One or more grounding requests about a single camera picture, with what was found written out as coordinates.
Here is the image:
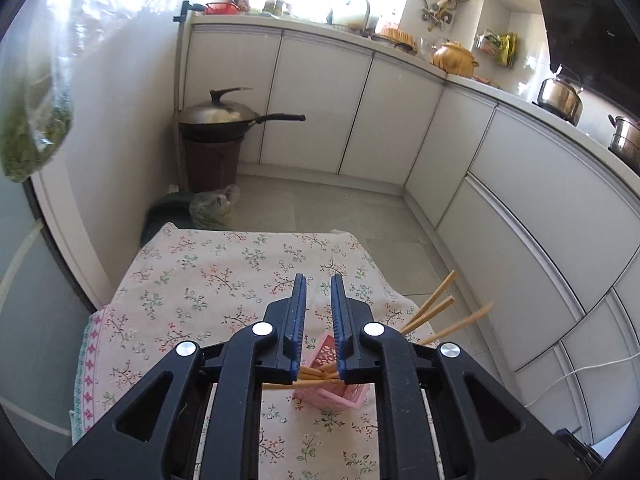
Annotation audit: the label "wooden chopstick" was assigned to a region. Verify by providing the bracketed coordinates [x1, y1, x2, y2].
[419, 302, 494, 346]
[298, 362, 338, 380]
[404, 270, 458, 327]
[262, 379, 345, 390]
[400, 296, 456, 335]

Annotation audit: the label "pink perforated utensil basket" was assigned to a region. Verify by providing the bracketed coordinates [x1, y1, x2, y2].
[293, 333, 369, 412]

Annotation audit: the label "floral tablecloth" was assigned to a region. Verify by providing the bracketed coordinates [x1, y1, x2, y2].
[70, 226, 416, 479]

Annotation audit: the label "clear plastic bag on floor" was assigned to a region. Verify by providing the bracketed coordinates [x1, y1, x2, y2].
[189, 184, 241, 231]

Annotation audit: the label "dark brown bin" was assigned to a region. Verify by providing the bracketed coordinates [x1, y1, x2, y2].
[181, 132, 245, 193]

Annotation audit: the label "black wok with lid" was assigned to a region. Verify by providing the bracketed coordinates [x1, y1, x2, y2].
[178, 87, 306, 143]

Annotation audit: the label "yellow ceramic pot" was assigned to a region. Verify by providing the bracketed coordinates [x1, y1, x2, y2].
[432, 42, 478, 78]

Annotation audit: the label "red basket on counter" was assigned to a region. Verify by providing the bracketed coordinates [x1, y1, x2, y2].
[204, 1, 241, 15]

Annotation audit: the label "bag of green vegetables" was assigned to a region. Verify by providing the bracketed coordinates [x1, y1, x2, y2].
[1, 0, 76, 183]

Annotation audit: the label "steel pot with lid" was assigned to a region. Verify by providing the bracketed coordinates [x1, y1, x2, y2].
[535, 64, 584, 127]

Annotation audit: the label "yellow green snack packets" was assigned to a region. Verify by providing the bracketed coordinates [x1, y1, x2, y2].
[475, 28, 518, 67]

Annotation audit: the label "large steel stockpot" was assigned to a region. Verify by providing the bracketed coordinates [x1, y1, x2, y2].
[608, 115, 640, 174]

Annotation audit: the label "white power cable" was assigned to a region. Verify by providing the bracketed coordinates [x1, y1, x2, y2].
[522, 356, 640, 410]

